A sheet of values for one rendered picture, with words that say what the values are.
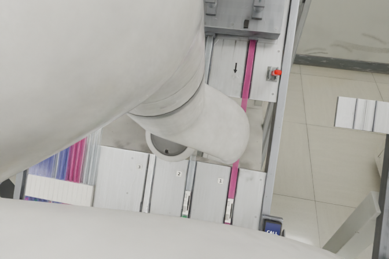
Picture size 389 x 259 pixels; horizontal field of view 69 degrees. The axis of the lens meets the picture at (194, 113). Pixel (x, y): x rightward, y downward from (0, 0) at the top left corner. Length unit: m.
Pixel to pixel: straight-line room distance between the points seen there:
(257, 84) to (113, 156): 0.43
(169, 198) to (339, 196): 1.26
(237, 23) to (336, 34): 1.95
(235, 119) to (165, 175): 0.43
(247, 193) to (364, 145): 1.51
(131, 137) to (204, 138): 0.80
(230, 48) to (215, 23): 0.08
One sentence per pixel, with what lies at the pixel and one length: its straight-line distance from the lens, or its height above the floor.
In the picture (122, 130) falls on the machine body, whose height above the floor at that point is 0.62.
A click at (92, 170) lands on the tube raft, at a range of 0.83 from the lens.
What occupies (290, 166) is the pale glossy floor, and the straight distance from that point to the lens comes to 1.87.
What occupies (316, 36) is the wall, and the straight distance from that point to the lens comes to 2.60.
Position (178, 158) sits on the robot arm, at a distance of 0.43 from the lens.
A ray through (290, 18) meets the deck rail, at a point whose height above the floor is 1.13.
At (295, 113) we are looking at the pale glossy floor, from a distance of 2.20.
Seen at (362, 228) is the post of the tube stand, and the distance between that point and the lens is 0.91.
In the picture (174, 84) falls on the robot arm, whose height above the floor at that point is 1.35.
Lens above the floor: 1.46
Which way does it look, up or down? 45 degrees down
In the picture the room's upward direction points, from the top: straight up
